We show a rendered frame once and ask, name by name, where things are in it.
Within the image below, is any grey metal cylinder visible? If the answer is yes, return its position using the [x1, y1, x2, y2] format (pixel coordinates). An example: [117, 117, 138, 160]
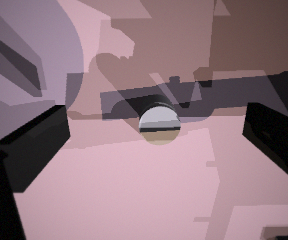
[139, 94, 181, 145]

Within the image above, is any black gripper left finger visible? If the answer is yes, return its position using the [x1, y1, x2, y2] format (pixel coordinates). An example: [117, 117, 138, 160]
[0, 105, 71, 240]

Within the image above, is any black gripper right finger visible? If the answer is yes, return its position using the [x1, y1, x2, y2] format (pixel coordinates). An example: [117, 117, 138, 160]
[242, 102, 288, 174]

